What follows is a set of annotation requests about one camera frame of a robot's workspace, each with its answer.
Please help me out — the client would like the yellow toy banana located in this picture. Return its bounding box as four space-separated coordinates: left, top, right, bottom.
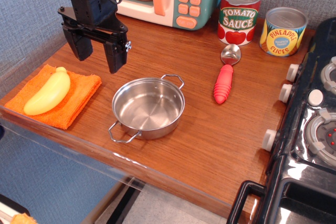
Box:
24 67 71 115

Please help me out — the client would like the tomato sauce can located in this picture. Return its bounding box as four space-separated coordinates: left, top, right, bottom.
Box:
217 0 261 46

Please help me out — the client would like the white stove knob front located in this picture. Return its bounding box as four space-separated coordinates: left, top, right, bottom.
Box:
262 129 277 152

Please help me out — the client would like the stainless steel pot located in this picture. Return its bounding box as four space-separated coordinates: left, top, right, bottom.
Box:
108 74 185 143

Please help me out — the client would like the white stove knob back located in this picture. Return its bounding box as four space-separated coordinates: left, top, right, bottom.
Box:
286 64 300 82

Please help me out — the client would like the white stove knob middle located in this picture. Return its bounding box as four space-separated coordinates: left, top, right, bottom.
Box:
278 84 292 103

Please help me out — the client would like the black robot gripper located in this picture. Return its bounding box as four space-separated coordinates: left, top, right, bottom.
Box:
58 0 128 74

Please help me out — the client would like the pineapple slices can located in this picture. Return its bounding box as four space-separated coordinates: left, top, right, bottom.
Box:
259 7 308 57

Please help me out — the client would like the black toy stove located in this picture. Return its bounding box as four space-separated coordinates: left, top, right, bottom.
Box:
227 18 335 223

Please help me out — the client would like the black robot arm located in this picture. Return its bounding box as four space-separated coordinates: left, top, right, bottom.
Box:
58 0 131 73

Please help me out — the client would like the orange object bottom corner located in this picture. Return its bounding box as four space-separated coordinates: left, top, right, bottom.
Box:
10 213 37 224

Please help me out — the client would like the red handled metal spoon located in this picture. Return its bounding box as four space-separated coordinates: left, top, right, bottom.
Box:
214 44 241 104

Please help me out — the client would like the white stove knob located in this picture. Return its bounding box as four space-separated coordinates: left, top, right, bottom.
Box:
262 129 277 152
278 84 292 103
286 64 300 82

